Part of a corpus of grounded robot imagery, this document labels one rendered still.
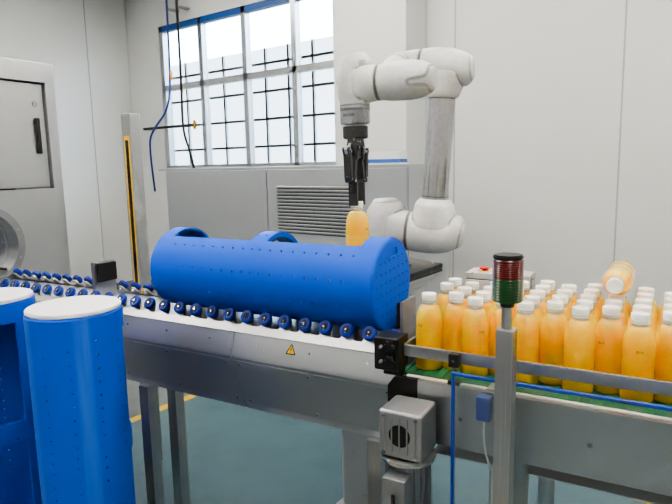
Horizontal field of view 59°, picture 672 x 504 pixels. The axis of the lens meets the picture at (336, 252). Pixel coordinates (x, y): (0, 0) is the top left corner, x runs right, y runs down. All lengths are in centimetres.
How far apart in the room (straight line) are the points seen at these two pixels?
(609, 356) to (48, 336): 151
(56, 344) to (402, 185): 208
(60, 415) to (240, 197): 251
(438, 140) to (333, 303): 82
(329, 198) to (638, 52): 210
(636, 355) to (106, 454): 151
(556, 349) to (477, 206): 305
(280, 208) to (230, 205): 48
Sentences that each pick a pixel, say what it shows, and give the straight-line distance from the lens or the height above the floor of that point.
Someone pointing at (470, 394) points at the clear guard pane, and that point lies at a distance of 148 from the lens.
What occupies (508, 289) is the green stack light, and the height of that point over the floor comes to 119.
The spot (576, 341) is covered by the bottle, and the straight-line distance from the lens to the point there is 150.
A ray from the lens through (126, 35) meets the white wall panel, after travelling 748.
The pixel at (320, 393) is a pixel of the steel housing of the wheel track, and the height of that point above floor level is 75.
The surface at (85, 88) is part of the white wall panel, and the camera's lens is 709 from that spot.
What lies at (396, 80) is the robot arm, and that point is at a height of 168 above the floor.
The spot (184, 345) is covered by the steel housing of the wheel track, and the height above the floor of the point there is 84.
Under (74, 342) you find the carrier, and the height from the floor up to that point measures 95.
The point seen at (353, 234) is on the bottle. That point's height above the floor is 124.
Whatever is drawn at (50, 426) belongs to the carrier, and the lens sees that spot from 201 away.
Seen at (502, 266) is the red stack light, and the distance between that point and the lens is 125.
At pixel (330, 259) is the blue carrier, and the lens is 173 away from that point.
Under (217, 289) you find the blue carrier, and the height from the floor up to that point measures 105.
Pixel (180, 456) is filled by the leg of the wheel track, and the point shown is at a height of 28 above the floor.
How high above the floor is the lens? 145
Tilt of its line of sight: 8 degrees down
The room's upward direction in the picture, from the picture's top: 1 degrees counter-clockwise
